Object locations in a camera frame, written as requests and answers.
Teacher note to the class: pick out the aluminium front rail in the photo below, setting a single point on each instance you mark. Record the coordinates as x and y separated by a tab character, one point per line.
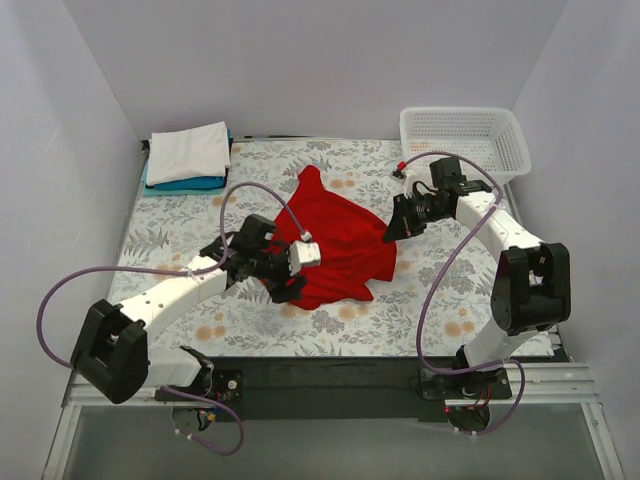
339	380

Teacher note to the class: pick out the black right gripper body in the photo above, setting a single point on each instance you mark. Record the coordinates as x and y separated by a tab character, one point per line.
411	216

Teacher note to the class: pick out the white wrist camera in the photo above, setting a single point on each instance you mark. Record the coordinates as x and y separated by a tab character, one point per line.
407	178
303	255

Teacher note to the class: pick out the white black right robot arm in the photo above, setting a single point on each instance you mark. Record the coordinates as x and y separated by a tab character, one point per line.
531	291

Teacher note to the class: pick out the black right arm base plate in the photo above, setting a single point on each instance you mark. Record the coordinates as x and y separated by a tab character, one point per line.
495	383

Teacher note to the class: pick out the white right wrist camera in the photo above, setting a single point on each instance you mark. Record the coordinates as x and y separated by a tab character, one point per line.
407	178

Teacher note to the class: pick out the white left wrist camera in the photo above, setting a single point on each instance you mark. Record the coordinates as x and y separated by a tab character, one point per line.
303	255

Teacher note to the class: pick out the red t shirt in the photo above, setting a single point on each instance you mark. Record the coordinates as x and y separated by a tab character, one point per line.
351	244

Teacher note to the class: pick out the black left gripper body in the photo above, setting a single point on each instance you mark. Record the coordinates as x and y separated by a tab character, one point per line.
280	273

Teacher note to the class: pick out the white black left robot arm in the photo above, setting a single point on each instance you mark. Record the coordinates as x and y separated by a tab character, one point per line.
113	351

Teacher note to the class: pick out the white plastic basket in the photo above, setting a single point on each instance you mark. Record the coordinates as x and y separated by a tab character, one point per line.
490	137

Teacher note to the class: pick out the white folded t shirt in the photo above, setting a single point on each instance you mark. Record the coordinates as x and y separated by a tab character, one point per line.
192	153

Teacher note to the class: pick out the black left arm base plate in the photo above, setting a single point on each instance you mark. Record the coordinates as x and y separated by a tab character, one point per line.
223	385

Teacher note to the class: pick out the teal folded t shirt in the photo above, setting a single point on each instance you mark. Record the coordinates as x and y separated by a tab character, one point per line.
195	184

